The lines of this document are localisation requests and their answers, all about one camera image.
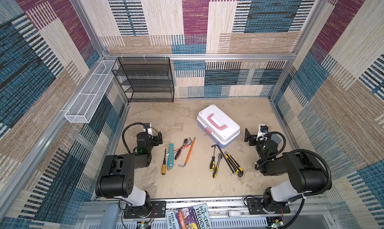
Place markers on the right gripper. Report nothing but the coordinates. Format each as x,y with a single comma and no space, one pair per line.
252,138

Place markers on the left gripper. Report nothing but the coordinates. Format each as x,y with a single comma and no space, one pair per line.
156,137

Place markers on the red handled pliers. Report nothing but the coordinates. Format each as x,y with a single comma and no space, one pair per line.
186,143

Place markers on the white and blue toolbox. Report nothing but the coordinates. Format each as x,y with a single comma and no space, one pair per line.
218,125

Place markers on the black yellow screwdriver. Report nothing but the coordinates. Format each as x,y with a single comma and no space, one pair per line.
212,163

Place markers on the yellow handled pliers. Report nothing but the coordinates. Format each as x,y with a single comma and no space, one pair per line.
216,169

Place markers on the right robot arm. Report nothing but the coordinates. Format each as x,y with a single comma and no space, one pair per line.
308,173

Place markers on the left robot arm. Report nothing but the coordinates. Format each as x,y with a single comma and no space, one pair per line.
116,179

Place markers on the teal utility knife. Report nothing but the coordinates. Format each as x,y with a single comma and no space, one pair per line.
170,163

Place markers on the yellow black utility knife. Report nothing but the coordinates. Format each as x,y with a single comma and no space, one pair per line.
234,165

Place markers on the black hex key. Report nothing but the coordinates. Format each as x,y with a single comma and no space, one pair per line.
225,158

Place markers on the orange hex key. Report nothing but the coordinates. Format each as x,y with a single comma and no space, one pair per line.
189,154

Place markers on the colourful treehouse book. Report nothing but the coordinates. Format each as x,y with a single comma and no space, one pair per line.
194,217

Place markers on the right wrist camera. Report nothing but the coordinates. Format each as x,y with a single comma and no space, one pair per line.
263,130

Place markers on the wooden handle screwdriver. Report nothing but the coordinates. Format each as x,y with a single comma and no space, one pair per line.
164,165

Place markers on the black wire mesh shelf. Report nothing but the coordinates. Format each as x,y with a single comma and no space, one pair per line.
145,79

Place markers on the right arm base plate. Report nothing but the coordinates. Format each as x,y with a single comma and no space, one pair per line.
259,206

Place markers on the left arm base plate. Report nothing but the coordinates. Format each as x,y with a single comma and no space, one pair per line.
154,208

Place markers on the white wire mesh basket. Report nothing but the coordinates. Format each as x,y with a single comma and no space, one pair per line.
87,101

